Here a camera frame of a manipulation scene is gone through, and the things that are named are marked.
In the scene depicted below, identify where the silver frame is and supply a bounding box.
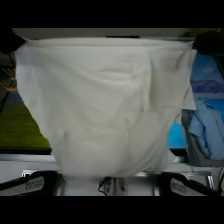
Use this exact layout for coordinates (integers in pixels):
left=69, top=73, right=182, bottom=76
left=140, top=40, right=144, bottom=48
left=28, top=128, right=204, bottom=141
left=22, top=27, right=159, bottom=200
left=0, top=152, right=224, bottom=197

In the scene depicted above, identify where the light blue shirt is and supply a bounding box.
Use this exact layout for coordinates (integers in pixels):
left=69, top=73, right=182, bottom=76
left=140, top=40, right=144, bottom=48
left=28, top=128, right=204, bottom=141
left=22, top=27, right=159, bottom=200
left=186, top=96, right=224, bottom=161

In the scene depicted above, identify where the black cable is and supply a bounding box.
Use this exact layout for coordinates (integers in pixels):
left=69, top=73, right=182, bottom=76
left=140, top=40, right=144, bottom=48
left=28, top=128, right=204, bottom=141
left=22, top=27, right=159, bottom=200
left=97, top=176, right=112, bottom=196

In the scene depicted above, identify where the white T-shirt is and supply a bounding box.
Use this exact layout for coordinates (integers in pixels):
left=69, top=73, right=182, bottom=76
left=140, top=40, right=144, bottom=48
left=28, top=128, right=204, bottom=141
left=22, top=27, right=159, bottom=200
left=14, top=36, right=198, bottom=178

